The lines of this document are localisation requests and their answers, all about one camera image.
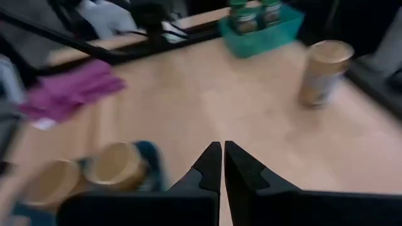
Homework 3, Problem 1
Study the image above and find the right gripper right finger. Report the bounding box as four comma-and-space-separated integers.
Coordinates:
224, 140, 402, 226

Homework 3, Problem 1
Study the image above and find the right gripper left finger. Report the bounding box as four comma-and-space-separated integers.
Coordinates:
58, 141, 223, 226

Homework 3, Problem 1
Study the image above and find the tan-lid seasoning jar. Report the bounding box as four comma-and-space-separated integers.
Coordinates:
21, 159, 83, 211
84, 141, 148, 192
299, 40, 355, 109

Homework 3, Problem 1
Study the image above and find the purple cloth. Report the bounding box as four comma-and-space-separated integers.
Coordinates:
18, 59, 127, 124

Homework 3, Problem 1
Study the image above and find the teal plastic bin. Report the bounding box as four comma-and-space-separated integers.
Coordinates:
219, 4, 305, 60

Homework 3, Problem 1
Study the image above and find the blue-grey plastic handled bin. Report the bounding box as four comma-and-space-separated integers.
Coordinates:
9, 140, 168, 226

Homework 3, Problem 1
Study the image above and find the black aluminium table rail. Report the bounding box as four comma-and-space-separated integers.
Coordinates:
344, 58, 402, 121
0, 8, 227, 67

